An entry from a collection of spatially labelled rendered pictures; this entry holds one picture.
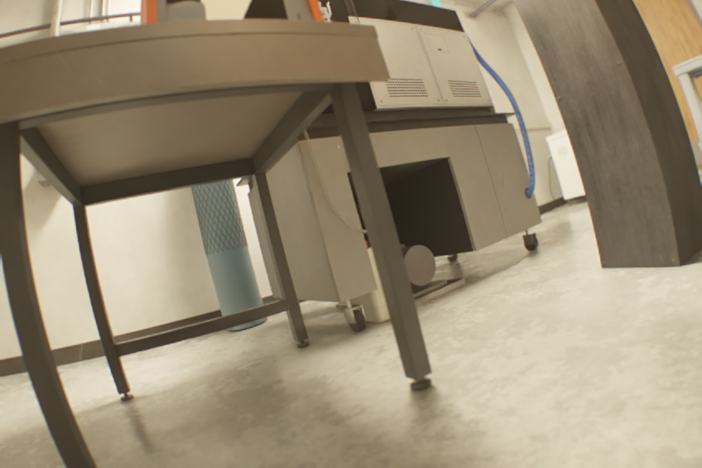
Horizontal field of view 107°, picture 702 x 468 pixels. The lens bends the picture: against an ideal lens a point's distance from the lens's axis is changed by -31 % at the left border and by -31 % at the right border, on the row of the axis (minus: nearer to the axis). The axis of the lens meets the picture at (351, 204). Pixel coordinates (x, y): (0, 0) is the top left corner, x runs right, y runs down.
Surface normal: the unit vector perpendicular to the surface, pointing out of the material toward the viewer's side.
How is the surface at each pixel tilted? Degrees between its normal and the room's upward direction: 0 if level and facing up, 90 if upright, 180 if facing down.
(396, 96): 90
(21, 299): 90
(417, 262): 90
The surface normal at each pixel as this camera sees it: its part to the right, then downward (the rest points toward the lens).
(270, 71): 0.47, -0.20
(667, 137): 0.18, -0.14
